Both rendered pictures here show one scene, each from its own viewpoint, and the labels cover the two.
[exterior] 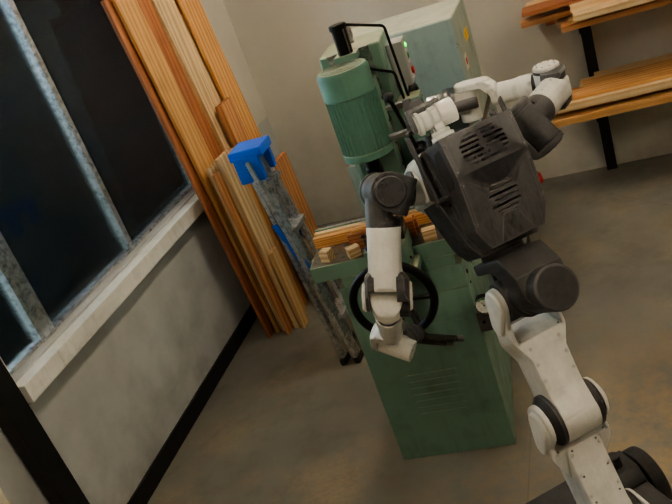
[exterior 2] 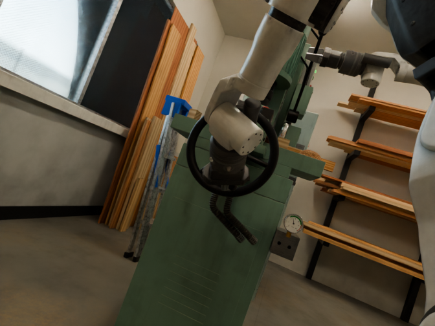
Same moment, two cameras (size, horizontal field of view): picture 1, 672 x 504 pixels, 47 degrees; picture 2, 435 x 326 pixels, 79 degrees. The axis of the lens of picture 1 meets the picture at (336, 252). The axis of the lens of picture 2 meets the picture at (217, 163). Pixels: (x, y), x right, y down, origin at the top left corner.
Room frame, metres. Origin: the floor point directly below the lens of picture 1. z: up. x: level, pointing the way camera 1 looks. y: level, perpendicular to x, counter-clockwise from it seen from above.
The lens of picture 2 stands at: (1.36, 0.00, 0.71)
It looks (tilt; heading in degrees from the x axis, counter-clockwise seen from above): 3 degrees up; 354
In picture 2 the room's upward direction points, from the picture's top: 20 degrees clockwise
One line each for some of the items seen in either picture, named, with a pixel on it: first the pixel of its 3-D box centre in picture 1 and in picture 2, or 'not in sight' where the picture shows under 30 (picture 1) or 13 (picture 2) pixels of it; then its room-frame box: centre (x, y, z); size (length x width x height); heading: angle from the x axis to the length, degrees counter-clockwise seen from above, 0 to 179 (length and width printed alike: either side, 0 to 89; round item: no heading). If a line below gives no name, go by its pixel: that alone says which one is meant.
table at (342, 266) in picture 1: (395, 251); (244, 145); (2.39, -0.19, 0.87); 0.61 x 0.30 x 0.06; 72
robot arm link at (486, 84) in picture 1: (477, 94); (385, 67); (2.28, -0.58, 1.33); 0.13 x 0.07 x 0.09; 60
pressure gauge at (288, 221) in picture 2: (484, 305); (292, 226); (2.21, -0.41, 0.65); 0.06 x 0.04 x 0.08; 72
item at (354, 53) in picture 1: (344, 48); not in sight; (2.63, -0.27, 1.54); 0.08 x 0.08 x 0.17; 72
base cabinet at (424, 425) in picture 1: (436, 335); (209, 257); (2.61, -0.26, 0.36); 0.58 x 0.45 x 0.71; 162
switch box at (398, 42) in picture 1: (400, 61); (305, 79); (2.76, -0.46, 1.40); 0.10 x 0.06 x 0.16; 162
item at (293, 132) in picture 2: not in sight; (288, 138); (2.62, -0.43, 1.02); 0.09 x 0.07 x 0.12; 72
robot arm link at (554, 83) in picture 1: (548, 94); not in sight; (2.07, -0.72, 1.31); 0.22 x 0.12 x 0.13; 138
